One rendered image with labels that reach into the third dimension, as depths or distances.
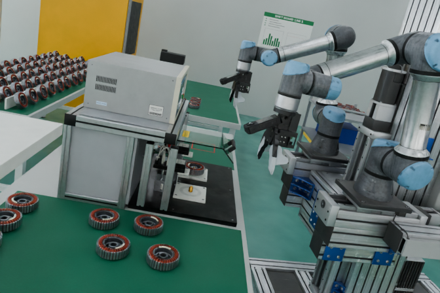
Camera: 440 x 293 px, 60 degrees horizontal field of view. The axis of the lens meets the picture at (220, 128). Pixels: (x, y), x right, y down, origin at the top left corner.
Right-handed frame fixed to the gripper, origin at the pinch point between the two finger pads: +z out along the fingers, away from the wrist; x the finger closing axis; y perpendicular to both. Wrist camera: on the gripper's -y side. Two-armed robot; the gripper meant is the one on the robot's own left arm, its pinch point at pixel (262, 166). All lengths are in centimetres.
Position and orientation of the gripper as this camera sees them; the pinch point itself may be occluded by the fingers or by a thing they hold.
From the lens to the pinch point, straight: 125.9
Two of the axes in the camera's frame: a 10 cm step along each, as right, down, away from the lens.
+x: -1.8, -2.6, 9.5
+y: 9.6, 1.9, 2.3
